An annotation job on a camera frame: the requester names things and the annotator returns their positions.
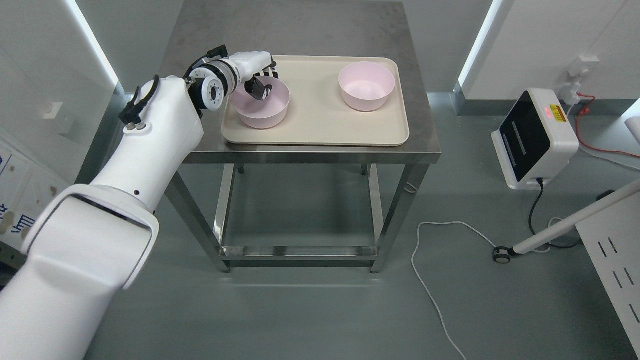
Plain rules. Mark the white wall socket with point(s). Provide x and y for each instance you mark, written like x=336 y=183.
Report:
x=579 y=69

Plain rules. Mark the white wall switch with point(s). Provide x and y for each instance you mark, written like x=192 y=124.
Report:
x=52 y=111

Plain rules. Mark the beige plastic tray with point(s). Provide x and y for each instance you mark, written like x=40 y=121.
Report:
x=317 y=115

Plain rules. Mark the white sign board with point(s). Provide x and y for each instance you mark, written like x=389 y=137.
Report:
x=30 y=180

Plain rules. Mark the white perforated panel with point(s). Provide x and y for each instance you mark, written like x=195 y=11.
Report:
x=612 y=240

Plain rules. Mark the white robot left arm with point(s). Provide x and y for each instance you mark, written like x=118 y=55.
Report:
x=93 y=240

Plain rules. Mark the stainless steel table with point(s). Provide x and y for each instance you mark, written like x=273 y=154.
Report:
x=306 y=28

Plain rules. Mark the white black box device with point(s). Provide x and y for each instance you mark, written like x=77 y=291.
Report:
x=535 y=142

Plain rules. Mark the white stand leg with caster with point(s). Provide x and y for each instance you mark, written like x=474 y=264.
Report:
x=503 y=255

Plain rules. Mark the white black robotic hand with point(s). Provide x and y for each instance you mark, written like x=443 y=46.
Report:
x=248 y=65

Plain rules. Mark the pink bowl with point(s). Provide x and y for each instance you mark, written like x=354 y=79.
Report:
x=262 y=114
x=366 y=86

